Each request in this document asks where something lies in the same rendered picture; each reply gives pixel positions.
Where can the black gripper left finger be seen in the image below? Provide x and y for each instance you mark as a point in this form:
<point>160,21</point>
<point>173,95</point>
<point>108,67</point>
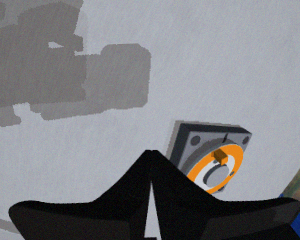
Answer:
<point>118,214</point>

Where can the orange and white round plate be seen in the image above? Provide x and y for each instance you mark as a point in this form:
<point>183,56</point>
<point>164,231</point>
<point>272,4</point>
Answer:
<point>227,153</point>

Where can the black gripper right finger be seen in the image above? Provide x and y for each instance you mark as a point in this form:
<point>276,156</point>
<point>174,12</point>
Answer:
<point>186,211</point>

